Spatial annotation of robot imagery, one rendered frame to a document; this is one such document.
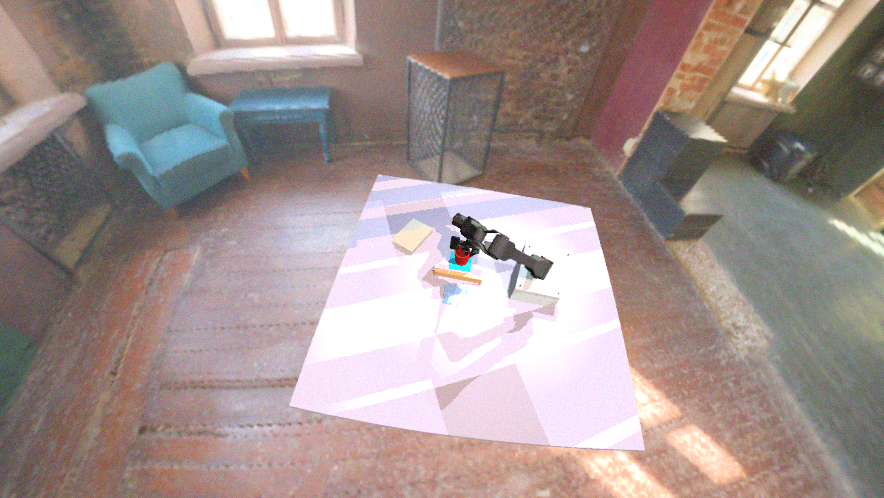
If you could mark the tan wooden flat bar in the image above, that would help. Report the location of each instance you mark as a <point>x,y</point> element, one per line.
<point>458,275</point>

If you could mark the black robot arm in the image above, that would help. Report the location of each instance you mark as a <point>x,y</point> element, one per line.
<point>501,247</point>

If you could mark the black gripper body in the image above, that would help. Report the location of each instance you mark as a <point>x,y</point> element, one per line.
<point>469,243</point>

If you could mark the red cup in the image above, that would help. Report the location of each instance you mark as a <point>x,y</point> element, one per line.
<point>460,257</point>

